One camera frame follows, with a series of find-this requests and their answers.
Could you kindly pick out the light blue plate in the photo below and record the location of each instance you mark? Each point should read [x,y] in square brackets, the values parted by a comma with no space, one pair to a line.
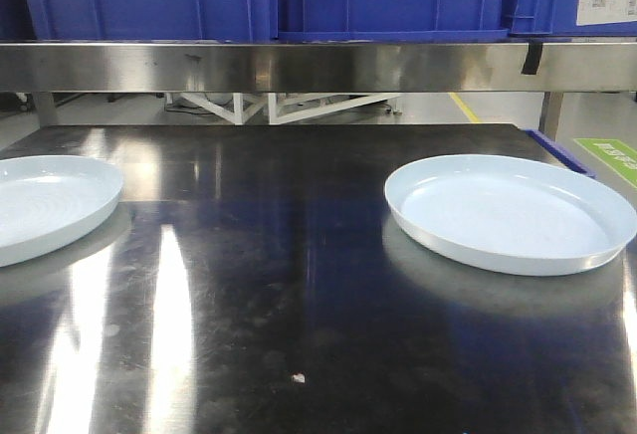
[51,201]
[510,215]

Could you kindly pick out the black tape strip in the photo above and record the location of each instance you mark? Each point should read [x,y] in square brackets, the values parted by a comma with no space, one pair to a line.
[532,59]

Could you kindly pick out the blue bin edge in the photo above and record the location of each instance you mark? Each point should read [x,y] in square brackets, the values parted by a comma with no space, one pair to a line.
[560,153]

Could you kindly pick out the white metal frame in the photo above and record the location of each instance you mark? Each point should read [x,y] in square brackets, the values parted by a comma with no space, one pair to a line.
[278,108]

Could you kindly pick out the steel shelf post right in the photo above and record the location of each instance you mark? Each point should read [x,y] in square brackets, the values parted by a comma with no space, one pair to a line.
[549,119]

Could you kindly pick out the steel shelf post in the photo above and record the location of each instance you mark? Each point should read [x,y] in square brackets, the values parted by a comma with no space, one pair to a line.
[549,119]
[45,108]

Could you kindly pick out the steel shelf post left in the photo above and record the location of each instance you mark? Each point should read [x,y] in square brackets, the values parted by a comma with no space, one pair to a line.
[45,108]

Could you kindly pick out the stainless steel shelf rail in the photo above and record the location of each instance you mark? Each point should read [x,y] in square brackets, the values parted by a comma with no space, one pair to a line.
[568,66]

